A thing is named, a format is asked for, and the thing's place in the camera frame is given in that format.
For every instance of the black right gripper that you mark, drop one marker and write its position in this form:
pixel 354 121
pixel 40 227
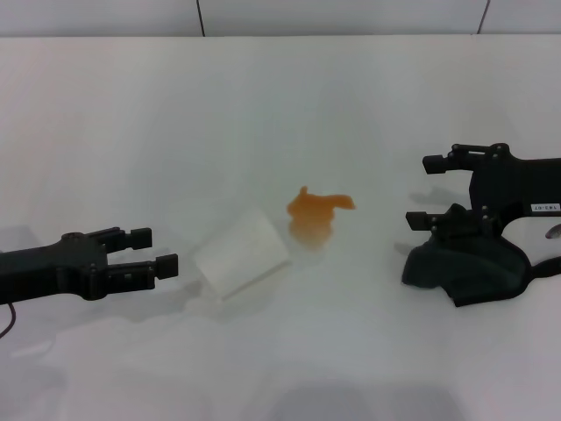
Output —
pixel 517 184

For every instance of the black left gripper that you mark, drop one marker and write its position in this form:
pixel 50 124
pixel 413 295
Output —
pixel 52 267

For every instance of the white paper cup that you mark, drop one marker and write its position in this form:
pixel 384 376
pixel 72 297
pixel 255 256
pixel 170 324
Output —
pixel 241 254

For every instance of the dark blue rag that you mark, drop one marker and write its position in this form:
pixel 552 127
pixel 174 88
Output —
pixel 464 272

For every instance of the brown water stain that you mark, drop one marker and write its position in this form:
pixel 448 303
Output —
pixel 311 210

